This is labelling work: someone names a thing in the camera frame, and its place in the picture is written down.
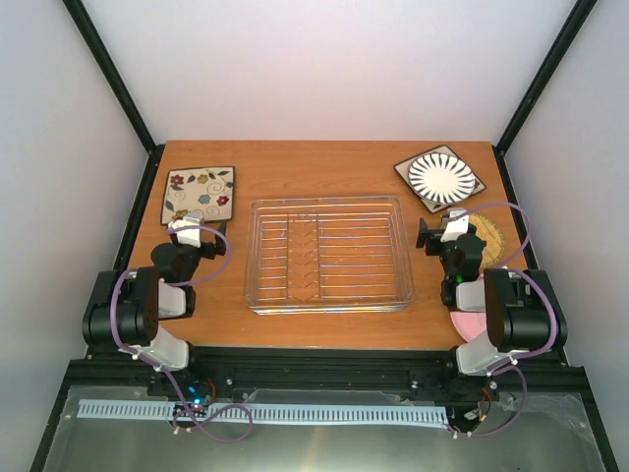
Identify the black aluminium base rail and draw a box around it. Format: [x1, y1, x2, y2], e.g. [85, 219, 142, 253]
[68, 343, 589, 402]

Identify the square floral plate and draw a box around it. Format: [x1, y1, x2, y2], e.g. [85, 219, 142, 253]
[160, 166, 235, 225]

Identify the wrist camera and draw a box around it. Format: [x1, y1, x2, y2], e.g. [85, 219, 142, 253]
[166, 211, 204, 248]
[440, 207, 469, 243]

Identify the right black frame post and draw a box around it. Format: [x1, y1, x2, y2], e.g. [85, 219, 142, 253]
[493, 0, 598, 158]

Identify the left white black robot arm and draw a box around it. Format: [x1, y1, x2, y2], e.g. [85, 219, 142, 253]
[82, 215, 231, 396]

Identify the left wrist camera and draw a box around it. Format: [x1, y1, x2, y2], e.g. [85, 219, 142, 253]
[166, 211, 204, 248]

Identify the circuit board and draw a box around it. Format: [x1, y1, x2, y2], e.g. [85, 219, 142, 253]
[464, 387, 493, 423]
[187, 379, 217, 408]

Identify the left circuit board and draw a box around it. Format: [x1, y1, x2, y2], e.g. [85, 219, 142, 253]
[187, 379, 217, 408]

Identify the black frame post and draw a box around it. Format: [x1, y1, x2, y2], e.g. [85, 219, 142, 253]
[493, 0, 598, 158]
[62, 0, 158, 155]

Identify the pink round plate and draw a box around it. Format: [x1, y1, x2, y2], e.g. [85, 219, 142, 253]
[450, 311, 486, 342]

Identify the wire metal dish rack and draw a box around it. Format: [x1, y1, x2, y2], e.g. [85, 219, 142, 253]
[245, 196, 415, 315]

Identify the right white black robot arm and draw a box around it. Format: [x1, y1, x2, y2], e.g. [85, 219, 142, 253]
[416, 217, 568, 377]

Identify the grey slotted cable duct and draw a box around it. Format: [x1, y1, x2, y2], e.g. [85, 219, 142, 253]
[76, 399, 448, 429]

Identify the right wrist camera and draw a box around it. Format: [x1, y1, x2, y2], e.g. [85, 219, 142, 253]
[440, 207, 469, 243]

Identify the left black frame post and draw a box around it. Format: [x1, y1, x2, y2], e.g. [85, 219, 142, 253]
[62, 0, 158, 155]

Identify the round striped white plate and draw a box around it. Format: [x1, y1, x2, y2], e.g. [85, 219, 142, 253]
[407, 151, 476, 205]

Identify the round woven bamboo plate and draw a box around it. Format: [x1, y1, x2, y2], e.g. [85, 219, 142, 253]
[470, 213, 506, 269]

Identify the right circuit board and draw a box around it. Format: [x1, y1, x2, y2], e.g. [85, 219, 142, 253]
[464, 387, 493, 423]

